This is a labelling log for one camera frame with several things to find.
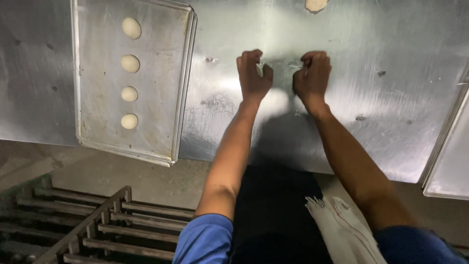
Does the person's right hand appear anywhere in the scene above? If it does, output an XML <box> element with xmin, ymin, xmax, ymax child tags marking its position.
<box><xmin>292</xmin><ymin>51</ymin><xmax>332</xmax><ymax>109</ymax></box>

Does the person's left hand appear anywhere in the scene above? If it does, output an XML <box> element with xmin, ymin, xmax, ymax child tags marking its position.
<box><xmin>236</xmin><ymin>49</ymin><xmax>274</xmax><ymax>105</ymax></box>

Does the flat dough lump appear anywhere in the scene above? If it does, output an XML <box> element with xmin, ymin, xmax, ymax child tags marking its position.
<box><xmin>305</xmin><ymin>0</ymin><xmax>329</xmax><ymax>14</ymax></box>

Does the metal baking tray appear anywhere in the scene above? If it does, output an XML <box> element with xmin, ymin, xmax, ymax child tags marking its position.
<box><xmin>71</xmin><ymin>0</ymin><xmax>198</xmax><ymax>168</ymax></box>

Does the round white dough ball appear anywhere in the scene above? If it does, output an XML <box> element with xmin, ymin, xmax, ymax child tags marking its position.
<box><xmin>121</xmin><ymin>86</ymin><xmax>139</xmax><ymax>102</ymax></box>
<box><xmin>122</xmin><ymin>17</ymin><xmax>142</xmax><ymax>40</ymax></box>
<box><xmin>120</xmin><ymin>113</ymin><xmax>139</xmax><ymax>130</ymax></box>
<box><xmin>120</xmin><ymin>54</ymin><xmax>140</xmax><ymax>73</ymax></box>

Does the person's dark apron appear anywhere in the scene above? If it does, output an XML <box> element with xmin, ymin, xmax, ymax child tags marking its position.
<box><xmin>229</xmin><ymin>165</ymin><xmax>334</xmax><ymax>264</ymax></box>

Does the metal tray with raised rim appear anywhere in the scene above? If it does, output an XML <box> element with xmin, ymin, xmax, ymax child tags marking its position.
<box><xmin>418</xmin><ymin>62</ymin><xmax>469</xmax><ymax>201</ymax></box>

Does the white cloth with red stripe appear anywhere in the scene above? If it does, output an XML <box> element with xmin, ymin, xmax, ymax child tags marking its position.
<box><xmin>305</xmin><ymin>196</ymin><xmax>388</xmax><ymax>264</ymax></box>

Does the person's blue shirt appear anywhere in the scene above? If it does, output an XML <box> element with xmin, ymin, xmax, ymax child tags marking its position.
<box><xmin>172</xmin><ymin>214</ymin><xmax>469</xmax><ymax>264</ymax></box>

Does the metal tray rack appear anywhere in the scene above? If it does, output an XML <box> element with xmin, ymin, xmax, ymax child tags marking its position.
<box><xmin>0</xmin><ymin>175</ymin><xmax>195</xmax><ymax>264</ymax></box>

